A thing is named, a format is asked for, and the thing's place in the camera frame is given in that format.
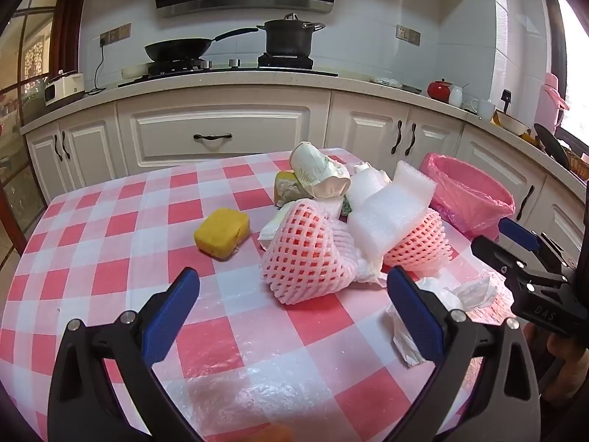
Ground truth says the white foam sheet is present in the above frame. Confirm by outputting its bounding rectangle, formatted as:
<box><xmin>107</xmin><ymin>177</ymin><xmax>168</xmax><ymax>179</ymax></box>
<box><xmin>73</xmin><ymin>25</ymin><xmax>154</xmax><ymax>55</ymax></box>
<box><xmin>347</xmin><ymin>186</ymin><xmax>433</xmax><ymax>259</ymax></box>

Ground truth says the dark red curtain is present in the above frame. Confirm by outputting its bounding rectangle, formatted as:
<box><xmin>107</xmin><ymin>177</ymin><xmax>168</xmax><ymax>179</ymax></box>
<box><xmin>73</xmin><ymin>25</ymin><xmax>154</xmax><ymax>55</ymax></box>
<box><xmin>48</xmin><ymin>0</ymin><xmax>86</xmax><ymax>80</ymax></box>

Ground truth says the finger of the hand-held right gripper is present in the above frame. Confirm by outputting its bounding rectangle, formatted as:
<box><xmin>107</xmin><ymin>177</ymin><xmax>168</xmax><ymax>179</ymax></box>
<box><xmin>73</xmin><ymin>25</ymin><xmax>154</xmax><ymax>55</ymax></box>
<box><xmin>498</xmin><ymin>217</ymin><xmax>574</xmax><ymax>277</ymax></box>
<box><xmin>470</xmin><ymin>236</ymin><xmax>569</xmax><ymax>287</ymax></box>

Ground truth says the pink lined trash bin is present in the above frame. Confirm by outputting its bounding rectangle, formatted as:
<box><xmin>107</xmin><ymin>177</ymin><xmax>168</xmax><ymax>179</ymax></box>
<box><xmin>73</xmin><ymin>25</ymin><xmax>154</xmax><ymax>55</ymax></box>
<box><xmin>419</xmin><ymin>153</ymin><xmax>516</xmax><ymax>240</ymax></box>

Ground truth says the white paper packet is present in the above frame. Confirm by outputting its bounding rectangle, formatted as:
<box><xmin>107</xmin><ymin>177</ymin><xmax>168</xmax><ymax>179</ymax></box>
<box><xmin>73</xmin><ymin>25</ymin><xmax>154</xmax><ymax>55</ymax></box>
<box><xmin>257</xmin><ymin>203</ymin><xmax>295</xmax><ymax>250</ymax></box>

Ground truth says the white cabinet door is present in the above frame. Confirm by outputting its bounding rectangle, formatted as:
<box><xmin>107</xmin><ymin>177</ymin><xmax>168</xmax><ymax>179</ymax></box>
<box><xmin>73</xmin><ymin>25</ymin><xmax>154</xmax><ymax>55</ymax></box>
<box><xmin>328</xmin><ymin>93</ymin><xmax>409</xmax><ymax>160</ymax></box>
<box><xmin>455</xmin><ymin>139</ymin><xmax>549</xmax><ymax>222</ymax></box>
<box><xmin>399</xmin><ymin>105</ymin><xmax>466</xmax><ymax>163</ymax></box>
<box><xmin>535</xmin><ymin>179</ymin><xmax>589</xmax><ymax>252</ymax></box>
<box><xmin>59</xmin><ymin>116</ymin><xmax>128</xmax><ymax>186</ymax></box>
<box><xmin>27</xmin><ymin>126</ymin><xmax>66</xmax><ymax>193</ymax></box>

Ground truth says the trash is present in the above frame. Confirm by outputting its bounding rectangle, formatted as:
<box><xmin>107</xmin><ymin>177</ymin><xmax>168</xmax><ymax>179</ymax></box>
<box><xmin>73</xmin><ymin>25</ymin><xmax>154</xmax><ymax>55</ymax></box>
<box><xmin>393</xmin><ymin>160</ymin><xmax>438</xmax><ymax>208</ymax></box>

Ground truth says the clear plastic wrap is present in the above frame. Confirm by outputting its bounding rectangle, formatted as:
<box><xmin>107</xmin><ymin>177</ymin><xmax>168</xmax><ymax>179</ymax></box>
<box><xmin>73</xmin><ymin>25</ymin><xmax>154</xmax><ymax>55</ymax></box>
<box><xmin>453</xmin><ymin>274</ymin><xmax>498</xmax><ymax>311</ymax></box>

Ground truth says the white mug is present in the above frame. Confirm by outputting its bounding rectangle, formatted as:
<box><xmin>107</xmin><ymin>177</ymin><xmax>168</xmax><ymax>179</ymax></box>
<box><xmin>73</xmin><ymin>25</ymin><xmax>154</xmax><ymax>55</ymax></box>
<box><xmin>470</xmin><ymin>98</ymin><xmax>496</xmax><ymax>119</ymax></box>

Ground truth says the red checkered tablecloth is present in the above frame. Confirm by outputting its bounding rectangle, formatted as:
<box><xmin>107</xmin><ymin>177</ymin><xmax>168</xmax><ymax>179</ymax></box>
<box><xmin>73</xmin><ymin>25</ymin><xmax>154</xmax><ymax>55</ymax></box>
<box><xmin>0</xmin><ymin>147</ymin><xmax>521</xmax><ymax>442</ymax></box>

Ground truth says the red pot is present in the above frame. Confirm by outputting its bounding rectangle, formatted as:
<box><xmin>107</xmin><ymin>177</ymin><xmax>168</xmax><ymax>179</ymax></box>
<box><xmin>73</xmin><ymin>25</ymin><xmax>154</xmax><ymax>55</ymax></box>
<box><xmin>426</xmin><ymin>78</ymin><xmax>454</xmax><ymax>101</ymax></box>

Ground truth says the window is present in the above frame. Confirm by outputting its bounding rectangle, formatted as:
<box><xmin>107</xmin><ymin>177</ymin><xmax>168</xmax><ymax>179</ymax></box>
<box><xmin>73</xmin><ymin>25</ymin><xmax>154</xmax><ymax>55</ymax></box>
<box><xmin>538</xmin><ymin>0</ymin><xmax>589</xmax><ymax>144</ymax></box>

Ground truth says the white kitchen appliance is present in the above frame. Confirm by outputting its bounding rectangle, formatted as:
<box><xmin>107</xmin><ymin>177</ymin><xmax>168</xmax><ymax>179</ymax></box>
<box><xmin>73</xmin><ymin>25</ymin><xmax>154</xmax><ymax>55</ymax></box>
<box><xmin>44</xmin><ymin>70</ymin><xmax>86</xmax><ymax>105</ymax></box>

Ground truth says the white cabinet drawer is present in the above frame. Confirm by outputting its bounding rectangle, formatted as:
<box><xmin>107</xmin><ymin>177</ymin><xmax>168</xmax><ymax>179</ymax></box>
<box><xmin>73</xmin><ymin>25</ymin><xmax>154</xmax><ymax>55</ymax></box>
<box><xmin>116</xmin><ymin>98</ymin><xmax>331</xmax><ymax>167</ymax></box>

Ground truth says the black wok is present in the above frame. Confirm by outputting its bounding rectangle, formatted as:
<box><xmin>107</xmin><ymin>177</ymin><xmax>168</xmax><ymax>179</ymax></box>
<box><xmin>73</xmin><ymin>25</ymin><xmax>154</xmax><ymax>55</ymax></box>
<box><xmin>144</xmin><ymin>28</ymin><xmax>259</xmax><ymax>63</ymax></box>

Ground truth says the person's left hand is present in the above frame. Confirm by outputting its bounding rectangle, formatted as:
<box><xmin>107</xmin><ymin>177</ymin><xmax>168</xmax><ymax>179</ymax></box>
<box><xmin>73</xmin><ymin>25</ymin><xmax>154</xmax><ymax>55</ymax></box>
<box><xmin>251</xmin><ymin>425</ymin><xmax>293</xmax><ymax>442</ymax></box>

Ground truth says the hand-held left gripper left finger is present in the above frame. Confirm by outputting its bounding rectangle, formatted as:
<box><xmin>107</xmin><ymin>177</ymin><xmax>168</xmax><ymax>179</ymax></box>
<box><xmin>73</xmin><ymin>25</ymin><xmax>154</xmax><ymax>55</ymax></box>
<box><xmin>47</xmin><ymin>267</ymin><xmax>201</xmax><ymax>442</ymax></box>

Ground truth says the black frying pan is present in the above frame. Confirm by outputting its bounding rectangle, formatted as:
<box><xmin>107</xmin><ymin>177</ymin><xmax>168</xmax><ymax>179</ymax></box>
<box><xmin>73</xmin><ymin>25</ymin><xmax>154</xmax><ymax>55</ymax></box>
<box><xmin>533</xmin><ymin>123</ymin><xmax>572</xmax><ymax>169</ymax></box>

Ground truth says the small pink foam net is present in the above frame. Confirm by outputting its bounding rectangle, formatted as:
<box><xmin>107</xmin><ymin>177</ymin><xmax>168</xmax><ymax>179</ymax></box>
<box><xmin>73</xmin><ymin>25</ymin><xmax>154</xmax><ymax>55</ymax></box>
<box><xmin>382</xmin><ymin>207</ymin><xmax>455</xmax><ymax>281</ymax></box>

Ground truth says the white basin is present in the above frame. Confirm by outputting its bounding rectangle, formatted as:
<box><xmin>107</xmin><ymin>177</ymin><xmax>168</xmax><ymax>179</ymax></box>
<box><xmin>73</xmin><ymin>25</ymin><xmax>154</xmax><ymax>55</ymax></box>
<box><xmin>494</xmin><ymin>110</ymin><xmax>531</xmax><ymax>137</ymax></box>

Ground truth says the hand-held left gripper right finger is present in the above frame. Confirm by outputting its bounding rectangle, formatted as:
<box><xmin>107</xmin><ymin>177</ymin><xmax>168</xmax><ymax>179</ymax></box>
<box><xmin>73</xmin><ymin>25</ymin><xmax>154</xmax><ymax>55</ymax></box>
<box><xmin>387</xmin><ymin>266</ymin><xmax>541</xmax><ymax>442</ymax></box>

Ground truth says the black gas stove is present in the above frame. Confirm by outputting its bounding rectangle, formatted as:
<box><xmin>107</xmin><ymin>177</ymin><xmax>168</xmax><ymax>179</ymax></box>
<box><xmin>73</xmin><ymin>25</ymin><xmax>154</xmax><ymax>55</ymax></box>
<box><xmin>117</xmin><ymin>54</ymin><xmax>340</xmax><ymax>89</ymax></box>

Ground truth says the wall socket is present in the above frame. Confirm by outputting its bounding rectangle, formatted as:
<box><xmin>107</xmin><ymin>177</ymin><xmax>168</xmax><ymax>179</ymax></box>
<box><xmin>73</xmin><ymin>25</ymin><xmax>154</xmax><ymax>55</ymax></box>
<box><xmin>100</xmin><ymin>23</ymin><xmax>132</xmax><ymax>45</ymax></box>
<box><xmin>396</xmin><ymin>24</ymin><xmax>421</xmax><ymax>47</ymax></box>

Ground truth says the large pink foam net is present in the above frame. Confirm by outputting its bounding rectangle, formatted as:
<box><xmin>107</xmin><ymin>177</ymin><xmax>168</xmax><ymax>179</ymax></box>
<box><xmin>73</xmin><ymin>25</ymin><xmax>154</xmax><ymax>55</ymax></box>
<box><xmin>261</xmin><ymin>199</ymin><xmax>357</xmax><ymax>305</ymax></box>

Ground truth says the worn yellow sponge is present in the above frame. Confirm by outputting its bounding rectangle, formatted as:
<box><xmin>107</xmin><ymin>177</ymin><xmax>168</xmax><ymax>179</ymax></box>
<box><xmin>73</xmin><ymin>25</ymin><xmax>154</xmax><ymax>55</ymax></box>
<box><xmin>275</xmin><ymin>170</ymin><xmax>316</xmax><ymax>206</ymax></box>

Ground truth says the person's right hand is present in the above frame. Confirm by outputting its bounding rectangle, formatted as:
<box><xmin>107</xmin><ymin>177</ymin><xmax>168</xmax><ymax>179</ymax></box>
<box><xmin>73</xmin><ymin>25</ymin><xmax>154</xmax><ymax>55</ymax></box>
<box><xmin>525</xmin><ymin>323</ymin><xmax>589</xmax><ymax>403</ymax></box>

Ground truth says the wooden glass partition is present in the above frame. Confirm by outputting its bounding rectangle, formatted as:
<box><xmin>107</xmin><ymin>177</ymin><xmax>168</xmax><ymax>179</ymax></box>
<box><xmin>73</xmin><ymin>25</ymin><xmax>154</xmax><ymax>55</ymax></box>
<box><xmin>0</xmin><ymin>4</ymin><xmax>57</xmax><ymax>259</ymax></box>

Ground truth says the white paper carton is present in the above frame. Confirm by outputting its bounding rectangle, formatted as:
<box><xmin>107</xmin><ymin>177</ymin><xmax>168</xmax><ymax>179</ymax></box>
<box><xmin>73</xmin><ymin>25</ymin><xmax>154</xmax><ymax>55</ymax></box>
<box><xmin>289</xmin><ymin>142</ymin><xmax>352</xmax><ymax>200</ymax></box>

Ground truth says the black lidded pot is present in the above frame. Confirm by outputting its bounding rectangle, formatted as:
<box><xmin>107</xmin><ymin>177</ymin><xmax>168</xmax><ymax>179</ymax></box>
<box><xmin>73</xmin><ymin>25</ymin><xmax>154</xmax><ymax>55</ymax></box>
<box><xmin>257</xmin><ymin>14</ymin><xmax>326</xmax><ymax>57</ymax></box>

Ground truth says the white foam net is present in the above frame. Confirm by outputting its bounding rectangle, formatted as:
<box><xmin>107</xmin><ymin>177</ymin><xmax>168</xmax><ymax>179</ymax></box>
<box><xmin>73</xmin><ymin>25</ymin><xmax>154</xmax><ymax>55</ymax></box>
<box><xmin>331</xmin><ymin>218</ymin><xmax>389</xmax><ymax>286</ymax></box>

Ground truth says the pink thermos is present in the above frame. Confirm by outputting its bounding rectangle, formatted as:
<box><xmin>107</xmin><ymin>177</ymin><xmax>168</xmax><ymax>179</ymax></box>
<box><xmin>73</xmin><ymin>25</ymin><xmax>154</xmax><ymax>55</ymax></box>
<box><xmin>535</xmin><ymin>72</ymin><xmax>570</xmax><ymax>130</ymax></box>

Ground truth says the wicker basket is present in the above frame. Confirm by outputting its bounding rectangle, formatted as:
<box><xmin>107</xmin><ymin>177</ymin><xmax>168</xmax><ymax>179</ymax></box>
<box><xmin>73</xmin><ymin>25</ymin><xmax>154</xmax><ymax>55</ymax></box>
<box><xmin>567</xmin><ymin>146</ymin><xmax>589</xmax><ymax>181</ymax></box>

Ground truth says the black power cable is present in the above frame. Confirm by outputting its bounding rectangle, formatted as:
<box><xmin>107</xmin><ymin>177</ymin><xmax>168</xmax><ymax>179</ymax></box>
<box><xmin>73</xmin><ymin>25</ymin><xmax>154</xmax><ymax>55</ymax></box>
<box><xmin>87</xmin><ymin>39</ymin><xmax>108</xmax><ymax>97</ymax></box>

